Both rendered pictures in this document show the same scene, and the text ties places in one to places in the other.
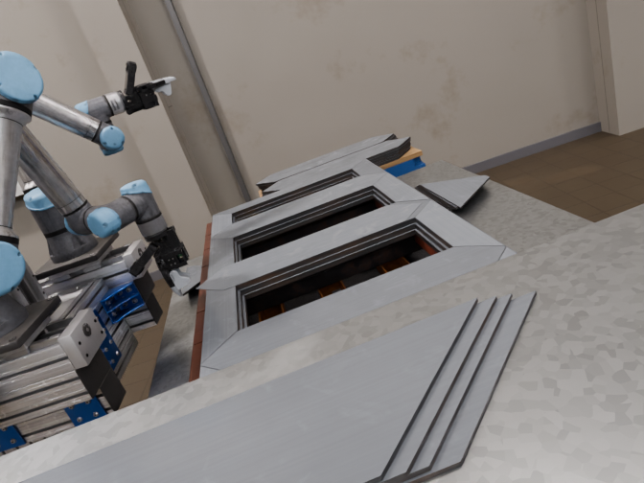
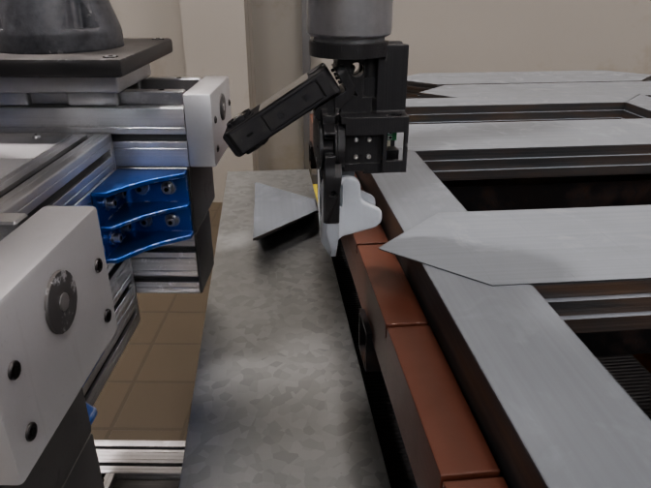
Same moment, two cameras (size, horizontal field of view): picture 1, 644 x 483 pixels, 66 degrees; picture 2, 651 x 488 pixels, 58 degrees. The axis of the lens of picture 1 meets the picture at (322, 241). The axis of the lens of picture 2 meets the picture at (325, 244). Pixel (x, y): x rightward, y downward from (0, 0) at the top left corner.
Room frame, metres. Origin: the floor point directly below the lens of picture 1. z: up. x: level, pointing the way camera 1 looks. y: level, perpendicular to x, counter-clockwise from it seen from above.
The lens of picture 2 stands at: (0.86, 0.49, 1.12)
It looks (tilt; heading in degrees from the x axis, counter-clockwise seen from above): 25 degrees down; 358
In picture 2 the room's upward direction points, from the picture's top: straight up
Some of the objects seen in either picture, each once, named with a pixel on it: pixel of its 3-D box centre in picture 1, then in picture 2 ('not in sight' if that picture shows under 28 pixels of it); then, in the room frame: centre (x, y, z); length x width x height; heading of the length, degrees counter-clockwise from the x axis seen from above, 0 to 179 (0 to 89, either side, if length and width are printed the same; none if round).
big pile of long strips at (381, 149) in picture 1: (333, 166); (543, 93); (2.46, -0.18, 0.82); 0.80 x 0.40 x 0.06; 94
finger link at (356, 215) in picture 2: (180, 283); (352, 218); (1.39, 0.44, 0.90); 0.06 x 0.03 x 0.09; 94
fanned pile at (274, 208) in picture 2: (200, 274); (285, 205); (1.95, 0.52, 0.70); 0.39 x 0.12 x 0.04; 4
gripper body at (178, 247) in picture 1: (167, 249); (356, 107); (1.41, 0.44, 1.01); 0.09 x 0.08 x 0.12; 94
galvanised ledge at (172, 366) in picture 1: (192, 324); (275, 315); (1.60, 0.53, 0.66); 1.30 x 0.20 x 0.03; 4
